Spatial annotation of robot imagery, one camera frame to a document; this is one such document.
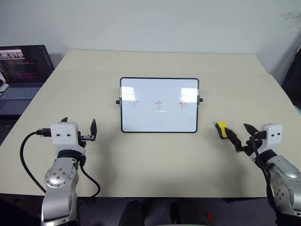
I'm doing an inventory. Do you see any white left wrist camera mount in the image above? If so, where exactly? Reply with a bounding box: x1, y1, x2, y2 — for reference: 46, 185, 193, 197
50, 122, 87, 153

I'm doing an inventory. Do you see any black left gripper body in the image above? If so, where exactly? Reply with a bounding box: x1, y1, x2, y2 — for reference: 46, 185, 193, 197
77, 131, 98, 148

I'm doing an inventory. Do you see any black chair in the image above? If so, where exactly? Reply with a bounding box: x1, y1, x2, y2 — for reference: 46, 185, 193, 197
280, 45, 301, 105

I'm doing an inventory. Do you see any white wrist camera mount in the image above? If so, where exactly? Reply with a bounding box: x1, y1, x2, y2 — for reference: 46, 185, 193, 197
252, 123, 283, 152
50, 122, 87, 153

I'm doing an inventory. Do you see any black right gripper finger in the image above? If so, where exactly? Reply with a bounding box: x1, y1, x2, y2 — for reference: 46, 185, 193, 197
224, 127, 242, 148
243, 123, 260, 136

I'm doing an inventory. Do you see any yellow and black eraser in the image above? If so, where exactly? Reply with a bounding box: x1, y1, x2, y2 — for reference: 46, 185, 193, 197
214, 121, 230, 140

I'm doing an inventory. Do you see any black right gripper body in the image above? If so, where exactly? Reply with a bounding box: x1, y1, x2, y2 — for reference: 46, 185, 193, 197
235, 130, 268, 156

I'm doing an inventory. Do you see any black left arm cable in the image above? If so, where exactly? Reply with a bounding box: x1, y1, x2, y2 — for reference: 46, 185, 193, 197
19, 128, 102, 206

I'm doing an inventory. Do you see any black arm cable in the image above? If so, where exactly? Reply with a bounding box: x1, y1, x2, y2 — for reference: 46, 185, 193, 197
250, 136, 283, 214
19, 128, 102, 206

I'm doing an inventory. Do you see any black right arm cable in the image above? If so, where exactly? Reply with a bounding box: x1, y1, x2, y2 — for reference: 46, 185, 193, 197
250, 136, 283, 214

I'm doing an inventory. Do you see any dark rounded shape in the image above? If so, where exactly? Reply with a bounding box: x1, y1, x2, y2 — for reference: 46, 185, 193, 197
118, 199, 147, 226

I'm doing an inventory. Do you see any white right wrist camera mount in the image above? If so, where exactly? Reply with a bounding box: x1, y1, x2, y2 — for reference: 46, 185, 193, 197
252, 123, 283, 152

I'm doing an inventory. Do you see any open dark laptop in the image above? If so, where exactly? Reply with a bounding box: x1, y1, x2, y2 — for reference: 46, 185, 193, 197
0, 45, 55, 116

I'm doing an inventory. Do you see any black-framed tabletop whiteboard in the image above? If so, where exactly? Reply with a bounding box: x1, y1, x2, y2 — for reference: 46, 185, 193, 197
115, 77, 204, 134

